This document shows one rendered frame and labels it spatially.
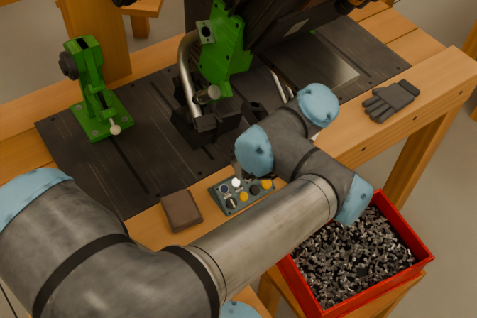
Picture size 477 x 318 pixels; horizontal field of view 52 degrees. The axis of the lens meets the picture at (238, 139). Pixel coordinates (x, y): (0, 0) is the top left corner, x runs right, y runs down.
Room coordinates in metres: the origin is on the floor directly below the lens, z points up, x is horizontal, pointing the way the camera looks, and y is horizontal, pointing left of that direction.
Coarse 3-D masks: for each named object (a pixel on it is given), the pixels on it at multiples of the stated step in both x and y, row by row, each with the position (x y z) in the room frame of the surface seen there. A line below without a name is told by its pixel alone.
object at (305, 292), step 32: (352, 224) 0.61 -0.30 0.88; (384, 224) 0.62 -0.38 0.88; (288, 256) 0.49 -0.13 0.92; (320, 256) 0.52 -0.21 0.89; (352, 256) 0.52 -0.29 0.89; (384, 256) 0.53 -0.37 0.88; (416, 256) 0.54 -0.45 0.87; (320, 288) 0.44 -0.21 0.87; (352, 288) 0.45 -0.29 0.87; (384, 288) 0.46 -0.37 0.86
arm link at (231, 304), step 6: (222, 306) 0.29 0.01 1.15; (228, 306) 0.29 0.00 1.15; (234, 306) 0.29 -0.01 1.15; (240, 306) 0.29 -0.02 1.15; (246, 306) 0.29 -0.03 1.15; (222, 312) 0.28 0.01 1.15; (228, 312) 0.28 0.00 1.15; (234, 312) 0.28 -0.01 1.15; (240, 312) 0.28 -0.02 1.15; (246, 312) 0.28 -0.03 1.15; (252, 312) 0.28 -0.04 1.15
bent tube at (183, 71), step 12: (204, 24) 0.95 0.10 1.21; (192, 36) 0.94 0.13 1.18; (204, 36) 0.94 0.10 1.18; (180, 48) 0.96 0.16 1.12; (180, 60) 0.95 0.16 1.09; (180, 72) 0.93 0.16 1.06; (192, 84) 0.91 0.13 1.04; (192, 96) 0.89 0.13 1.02; (192, 108) 0.86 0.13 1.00; (192, 120) 0.84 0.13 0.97
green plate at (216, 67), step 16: (224, 16) 0.93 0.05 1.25; (240, 16) 0.91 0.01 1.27; (224, 32) 0.91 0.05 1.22; (240, 32) 0.88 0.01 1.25; (208, 48) 0.93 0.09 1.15; (224, 48) 0.89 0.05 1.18; (240, 48) 0.90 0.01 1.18; (208, 64) 0.92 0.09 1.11; (224, 64) 0.88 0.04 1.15; (240, 64) 0.90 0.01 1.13; (224, 80) 0.86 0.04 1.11
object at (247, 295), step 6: (246, 288) 0.44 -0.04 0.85; (240, 294) 0.43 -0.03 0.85; (246, 294) 0.43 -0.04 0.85; (252, 294) 0.43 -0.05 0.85; (234, 300) 0.41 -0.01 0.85; (240, 300) 0.41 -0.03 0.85; (246, 300) 0.41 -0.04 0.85; (252, 300) 0.41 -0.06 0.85; (258, 300) 0.41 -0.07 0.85; (252, 306) 0.40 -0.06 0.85; (258, 306) 0.40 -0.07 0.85; (264, 312) 0.39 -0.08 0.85
